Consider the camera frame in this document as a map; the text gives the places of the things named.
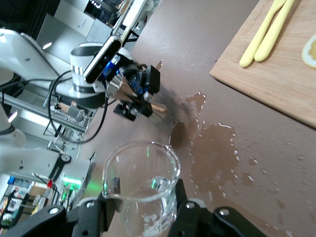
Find clear glass beaker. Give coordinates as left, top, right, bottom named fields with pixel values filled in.
left=102, top=140, right=181, bottom=237

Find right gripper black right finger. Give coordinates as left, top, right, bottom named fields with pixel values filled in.
left=172, top=179, right=270, bottom=237

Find wooden cutting board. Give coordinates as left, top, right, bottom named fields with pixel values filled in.
left=209, top=0, right=316, bottom=129

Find steel double jigger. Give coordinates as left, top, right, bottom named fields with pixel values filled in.
left=106, top=74, right=170, bottom=123

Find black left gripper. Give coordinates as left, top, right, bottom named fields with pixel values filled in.
left=106, top=55, right=161, bottom=121

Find lemon slice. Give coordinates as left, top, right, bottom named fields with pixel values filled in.
left=302, top=34, right=316, bottom=69

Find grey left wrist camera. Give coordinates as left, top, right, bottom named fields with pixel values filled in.
left=83, top=35, right=123, bottom=83

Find large liquid puddle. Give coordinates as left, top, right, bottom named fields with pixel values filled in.
left=169, top=91, right=272, bottom=198

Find yellow plastic knife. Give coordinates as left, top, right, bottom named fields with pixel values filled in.
left=239, top=0, right=287, bottom=68

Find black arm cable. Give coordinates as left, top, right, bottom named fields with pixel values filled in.
left=43, top=70, right=109, bottom=144

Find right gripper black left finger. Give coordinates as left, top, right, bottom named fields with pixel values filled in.
left=0, top=177, right=121, bottom=237

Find yellow plastic fork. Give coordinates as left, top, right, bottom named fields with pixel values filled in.
left=254, top=0, right=297, bottom=62

